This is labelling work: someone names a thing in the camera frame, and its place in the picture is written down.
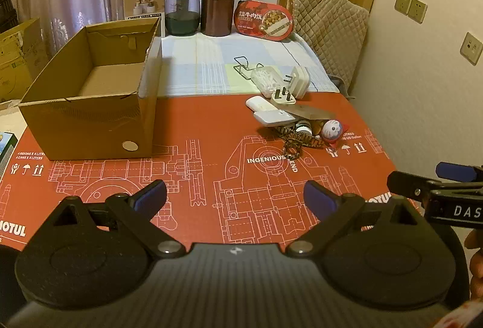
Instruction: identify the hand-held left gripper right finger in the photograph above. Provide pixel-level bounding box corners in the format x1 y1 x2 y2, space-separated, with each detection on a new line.
286 180 446 260

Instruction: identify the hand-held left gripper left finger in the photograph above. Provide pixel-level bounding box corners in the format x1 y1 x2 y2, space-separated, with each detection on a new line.
28 179 186 260

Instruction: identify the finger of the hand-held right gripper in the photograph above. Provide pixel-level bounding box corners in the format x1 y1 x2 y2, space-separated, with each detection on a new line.
386 170 440 206
435 161 483 184

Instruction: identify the white power bank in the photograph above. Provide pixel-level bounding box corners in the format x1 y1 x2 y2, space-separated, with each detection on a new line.
253 110 296 127

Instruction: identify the cardboard box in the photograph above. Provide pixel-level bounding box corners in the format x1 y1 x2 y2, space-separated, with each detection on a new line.
18 17 164 161

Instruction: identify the white remote control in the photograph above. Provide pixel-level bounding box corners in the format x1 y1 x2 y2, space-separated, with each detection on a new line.
245 96 277 112

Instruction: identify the clear cotton swab box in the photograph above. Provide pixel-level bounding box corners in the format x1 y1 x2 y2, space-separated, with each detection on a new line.
251 66 282 98

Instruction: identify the metal wire rack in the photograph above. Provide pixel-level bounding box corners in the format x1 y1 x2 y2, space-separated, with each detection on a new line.
233 56 265 80

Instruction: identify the person's right hand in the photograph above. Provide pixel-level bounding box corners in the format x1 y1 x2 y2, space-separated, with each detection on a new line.
464 228 483 300

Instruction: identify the egg-shaped face toy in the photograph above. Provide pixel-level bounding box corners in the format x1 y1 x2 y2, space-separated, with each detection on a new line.
321 119 352 145

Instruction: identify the brown cardboard piece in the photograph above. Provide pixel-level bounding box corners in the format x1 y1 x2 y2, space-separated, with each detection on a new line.
277 105 337 122

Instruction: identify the red printed mat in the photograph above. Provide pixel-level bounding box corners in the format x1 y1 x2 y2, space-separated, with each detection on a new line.
0 92 427 249

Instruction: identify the red white patterned cloth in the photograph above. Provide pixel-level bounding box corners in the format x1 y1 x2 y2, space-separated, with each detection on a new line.
430 298 483 328

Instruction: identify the white three-pin plug adapter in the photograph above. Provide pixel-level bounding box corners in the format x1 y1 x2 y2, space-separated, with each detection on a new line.
271 86 297 106

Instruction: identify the white charger cube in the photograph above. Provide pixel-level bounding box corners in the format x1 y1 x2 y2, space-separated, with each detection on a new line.
284 66 311 100

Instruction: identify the green milk gift box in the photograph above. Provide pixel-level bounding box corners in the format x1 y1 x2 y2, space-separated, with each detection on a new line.
0 132 19 181

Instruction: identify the beige lace cloth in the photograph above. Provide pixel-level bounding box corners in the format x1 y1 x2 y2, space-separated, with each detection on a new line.
0 99 28 148

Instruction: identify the beige quilted chair cover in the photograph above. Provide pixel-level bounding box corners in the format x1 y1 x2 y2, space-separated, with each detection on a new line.
289 0 370 98

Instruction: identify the dark green glass jar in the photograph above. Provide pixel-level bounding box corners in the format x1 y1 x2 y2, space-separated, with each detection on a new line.
165 0 200 36

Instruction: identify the red instant meal package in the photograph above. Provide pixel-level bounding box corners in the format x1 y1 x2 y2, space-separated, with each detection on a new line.
233 0 294 42

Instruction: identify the large cardboard carton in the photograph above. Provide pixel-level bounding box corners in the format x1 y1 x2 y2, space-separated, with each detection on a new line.
0 18 51 102

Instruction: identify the white product box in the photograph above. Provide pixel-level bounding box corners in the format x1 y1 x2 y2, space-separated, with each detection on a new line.
123 0 167 37

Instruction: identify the brown metal canister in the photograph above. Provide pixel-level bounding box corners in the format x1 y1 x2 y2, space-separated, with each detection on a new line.
200 0 235 37

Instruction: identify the leopard print strap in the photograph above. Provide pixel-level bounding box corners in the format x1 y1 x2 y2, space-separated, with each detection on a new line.
273 124 325 163

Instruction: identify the wall socket plate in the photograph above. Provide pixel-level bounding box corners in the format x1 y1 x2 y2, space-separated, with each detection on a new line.
408 0 428 24
394 0 413 17
460 32 483 65

